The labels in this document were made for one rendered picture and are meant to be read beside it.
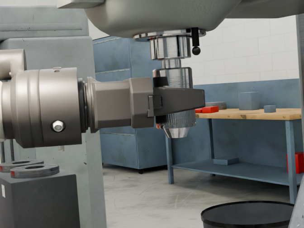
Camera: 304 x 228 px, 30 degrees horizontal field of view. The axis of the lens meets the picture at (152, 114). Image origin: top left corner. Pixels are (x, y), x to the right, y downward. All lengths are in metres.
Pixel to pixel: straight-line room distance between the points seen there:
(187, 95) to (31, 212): 0.48
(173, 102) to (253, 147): 6.35
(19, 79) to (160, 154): 7.53
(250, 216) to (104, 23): 2.39
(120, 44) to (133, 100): 7.52
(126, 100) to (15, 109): 0.12
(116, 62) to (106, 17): 7.64
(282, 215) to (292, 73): 3.67
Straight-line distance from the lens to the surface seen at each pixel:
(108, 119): 0.61
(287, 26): 6.46
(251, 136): 6.96
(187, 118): 0.65
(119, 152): 8.41
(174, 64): 0.65
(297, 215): 1.02
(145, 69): 8.00
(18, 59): 0.65
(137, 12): 0.59
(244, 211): 2.94
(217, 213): 2.88
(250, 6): 0.73
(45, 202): 1.03
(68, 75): 0.63
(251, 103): 6.42
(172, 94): 0.63
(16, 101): 0.62
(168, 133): 0.66
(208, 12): 0.62
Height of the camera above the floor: 1.25
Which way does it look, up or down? 3 degrees down
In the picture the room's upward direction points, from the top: 4 degrees counter-clockwise
